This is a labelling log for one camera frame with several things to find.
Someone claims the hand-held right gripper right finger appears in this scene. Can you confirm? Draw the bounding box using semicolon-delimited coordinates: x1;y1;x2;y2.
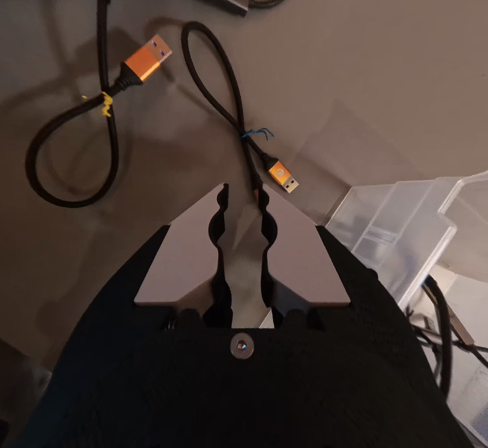
258;183;351;328

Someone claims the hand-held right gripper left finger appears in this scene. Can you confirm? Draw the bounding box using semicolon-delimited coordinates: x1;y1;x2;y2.
133;183;233;329

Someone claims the orange USB cable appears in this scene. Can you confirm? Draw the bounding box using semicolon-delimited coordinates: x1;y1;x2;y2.
181;21;300;212

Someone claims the clear plastic storage bin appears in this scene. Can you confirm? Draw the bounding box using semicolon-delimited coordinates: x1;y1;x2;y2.
326;169;488;448

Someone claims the thick black cable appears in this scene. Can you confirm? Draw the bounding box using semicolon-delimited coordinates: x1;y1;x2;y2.
421;274;454;399

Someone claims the black usb cable yellow tie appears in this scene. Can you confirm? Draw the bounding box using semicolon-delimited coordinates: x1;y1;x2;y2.
25;0;173;209

